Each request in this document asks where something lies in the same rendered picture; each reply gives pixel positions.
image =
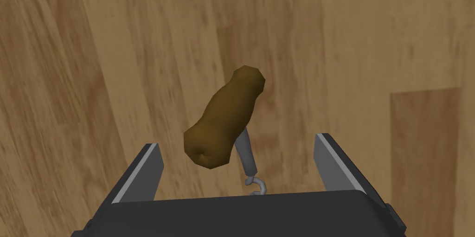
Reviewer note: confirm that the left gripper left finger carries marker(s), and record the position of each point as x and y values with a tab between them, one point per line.
143	177

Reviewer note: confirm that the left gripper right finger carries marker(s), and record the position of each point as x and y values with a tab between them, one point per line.
339	168

